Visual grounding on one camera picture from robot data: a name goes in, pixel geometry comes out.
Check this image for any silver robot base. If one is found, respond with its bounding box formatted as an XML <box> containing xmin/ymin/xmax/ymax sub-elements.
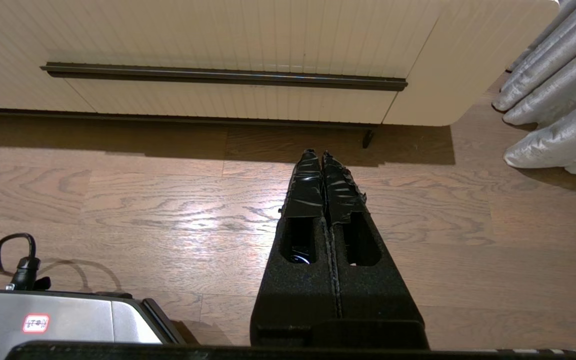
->
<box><xmin>0</xmin><ymin>287</ymin><xmax>186</xmax><ymax>346</ymax></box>

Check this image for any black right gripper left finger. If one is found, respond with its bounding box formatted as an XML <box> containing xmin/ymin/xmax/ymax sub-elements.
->
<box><xmin>249</xmin><ymin>148</ymin><xmax>341</xmax><ymax>348</ymax></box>

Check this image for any long white cabinet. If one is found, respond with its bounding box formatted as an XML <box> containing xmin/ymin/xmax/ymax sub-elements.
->
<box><xmin>0</xmin><ymin>0</ymin><xmax>561</xmax><ymax>127</ymax></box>

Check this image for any grey pleated curtain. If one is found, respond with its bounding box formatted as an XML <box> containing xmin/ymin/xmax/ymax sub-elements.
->
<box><xmin>492</xmin><ymin>0</ymin><xmax>576</xmax><ymax>183</ymax></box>

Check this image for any black base plug cable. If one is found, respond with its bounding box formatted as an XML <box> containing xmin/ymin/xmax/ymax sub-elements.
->
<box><xmin>0</xmin><ymin>232</ymin><xmax>51</xmax><ymax>292</ymax></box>

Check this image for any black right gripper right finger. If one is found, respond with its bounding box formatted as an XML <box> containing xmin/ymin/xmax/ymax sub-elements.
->
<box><xmin>318</xmin><ymin>150</ymin><xmax>430</xmax><ymax>350</ymax></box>

